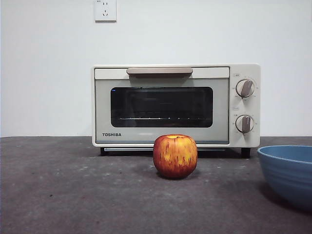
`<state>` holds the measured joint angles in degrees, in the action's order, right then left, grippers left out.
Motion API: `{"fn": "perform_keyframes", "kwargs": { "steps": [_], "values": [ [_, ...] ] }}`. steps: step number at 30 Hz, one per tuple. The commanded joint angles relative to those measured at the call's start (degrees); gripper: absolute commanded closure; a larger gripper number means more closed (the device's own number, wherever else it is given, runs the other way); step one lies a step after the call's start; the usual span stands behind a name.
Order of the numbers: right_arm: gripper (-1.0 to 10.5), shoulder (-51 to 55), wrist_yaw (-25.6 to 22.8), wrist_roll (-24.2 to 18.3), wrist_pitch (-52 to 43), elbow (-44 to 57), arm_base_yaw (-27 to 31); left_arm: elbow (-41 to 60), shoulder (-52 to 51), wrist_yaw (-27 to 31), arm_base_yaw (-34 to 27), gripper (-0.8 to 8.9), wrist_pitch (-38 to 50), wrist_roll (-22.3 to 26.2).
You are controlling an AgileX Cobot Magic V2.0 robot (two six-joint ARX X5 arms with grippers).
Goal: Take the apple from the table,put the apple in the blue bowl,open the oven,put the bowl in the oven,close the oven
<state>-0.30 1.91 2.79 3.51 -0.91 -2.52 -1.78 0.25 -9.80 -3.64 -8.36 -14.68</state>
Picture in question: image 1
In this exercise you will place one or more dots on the metal crumb tray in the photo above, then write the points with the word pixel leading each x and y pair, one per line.
pixel 126 149

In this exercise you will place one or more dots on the black oven foot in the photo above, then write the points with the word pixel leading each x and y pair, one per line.
pixel 102 151
pixel 245 152

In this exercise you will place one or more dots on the blue ribbed bowl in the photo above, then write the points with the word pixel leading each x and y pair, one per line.
pixel 287 178

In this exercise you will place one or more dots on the cream Toshiba toaster oven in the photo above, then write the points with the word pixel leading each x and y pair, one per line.
pixel 243 70

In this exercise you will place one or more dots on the small beige oven knob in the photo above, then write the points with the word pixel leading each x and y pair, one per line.
pixel 244 123

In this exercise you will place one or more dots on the red yellow apple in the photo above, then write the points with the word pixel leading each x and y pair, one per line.
pixel 175 157

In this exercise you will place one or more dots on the white wall socket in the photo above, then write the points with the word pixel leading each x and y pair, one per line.
pixel 105 11

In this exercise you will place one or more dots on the large beige oven knob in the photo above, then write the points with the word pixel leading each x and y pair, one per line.
pixel 245 88

